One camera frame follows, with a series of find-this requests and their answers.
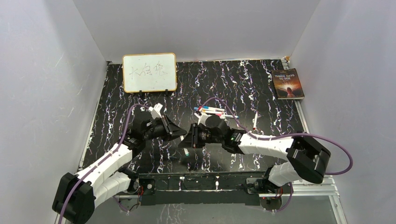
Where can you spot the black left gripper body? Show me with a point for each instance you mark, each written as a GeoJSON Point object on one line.
{"type": "Point", "coordinates": [157, 130]}

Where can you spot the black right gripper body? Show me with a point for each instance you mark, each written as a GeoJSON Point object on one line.
{"type": "Point", "coordinates": [203, 137]}

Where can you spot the red white marker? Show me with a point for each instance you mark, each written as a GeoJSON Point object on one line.
{"type": "Point", "coordinates": [255, 121]}

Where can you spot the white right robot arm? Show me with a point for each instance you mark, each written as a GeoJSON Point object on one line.
{"type": "Point", "coordinates": [305, 158]}

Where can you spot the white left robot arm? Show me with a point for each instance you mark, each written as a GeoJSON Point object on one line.
{"type": "Point", "coordinates": [79, 194]}

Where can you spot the yellow capped marker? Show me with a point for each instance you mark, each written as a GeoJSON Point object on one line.
{"type": "Point", "coordinates": [212, 112]}

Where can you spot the light blue capped marker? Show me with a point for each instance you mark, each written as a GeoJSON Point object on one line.
{"type": "Point", "coordinates": [213, 108]}

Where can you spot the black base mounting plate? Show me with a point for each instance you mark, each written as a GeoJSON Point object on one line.
{"type": "Point", "coordinates": [198, 188]}

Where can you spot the small whiteboard with writing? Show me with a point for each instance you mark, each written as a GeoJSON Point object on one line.
{"type": "Point", "coordinates": [149, 72]}

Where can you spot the dark paperback book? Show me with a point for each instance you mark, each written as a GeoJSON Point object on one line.
{"type": "Point", "coordinates": [287, 84]}

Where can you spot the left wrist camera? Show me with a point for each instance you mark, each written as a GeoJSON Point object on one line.
{"type": "Point", "coordinates": [155, 111]}

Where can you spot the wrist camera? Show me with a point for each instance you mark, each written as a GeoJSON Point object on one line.
{"type": "Point", "coordinates": [202, 117]}
{"type": "Point", "coordinates": [155, 111]}

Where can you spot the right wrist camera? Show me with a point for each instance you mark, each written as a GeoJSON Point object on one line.
{"type": "Point", "coordinates": [202, 117]}

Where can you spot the aluminium frame rail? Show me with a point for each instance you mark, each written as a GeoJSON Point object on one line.
{"type": "Point", "coordinates": [121, 182]}

